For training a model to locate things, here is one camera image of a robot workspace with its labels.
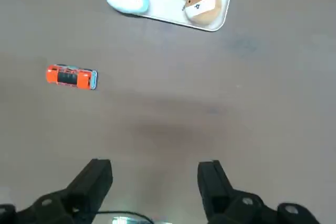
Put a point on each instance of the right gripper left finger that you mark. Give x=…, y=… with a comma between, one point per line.
x=86, y=182

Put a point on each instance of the orange hamster plush toy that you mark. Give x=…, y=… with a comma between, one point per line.
x=204, y=6

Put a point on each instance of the beige plastic tray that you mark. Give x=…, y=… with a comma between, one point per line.
x=168, y=3

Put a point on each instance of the orange-and-blue toy bus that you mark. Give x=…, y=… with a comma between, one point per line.
x=71, y=77

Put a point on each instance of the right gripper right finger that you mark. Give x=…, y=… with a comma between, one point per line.
x=215, y=182

